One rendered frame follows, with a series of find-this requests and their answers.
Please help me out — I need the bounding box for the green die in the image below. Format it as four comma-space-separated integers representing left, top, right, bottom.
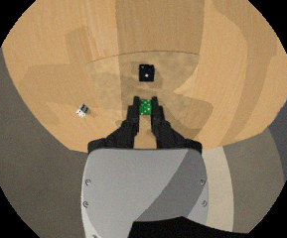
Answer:
139, 99, 152, 115

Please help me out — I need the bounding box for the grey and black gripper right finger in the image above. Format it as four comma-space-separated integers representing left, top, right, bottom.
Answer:
151, 96, 203, 153

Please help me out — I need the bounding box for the brown mat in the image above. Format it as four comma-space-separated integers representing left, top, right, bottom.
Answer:
85, 51, 200, 131

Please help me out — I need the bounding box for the white die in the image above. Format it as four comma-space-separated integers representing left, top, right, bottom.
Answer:
76, 104, 89, 118

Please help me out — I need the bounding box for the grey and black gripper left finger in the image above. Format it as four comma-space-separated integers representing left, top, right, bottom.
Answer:
87, 96, 140, 154

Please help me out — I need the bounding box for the black die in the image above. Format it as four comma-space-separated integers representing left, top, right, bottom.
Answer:
139, 64, 155, 82

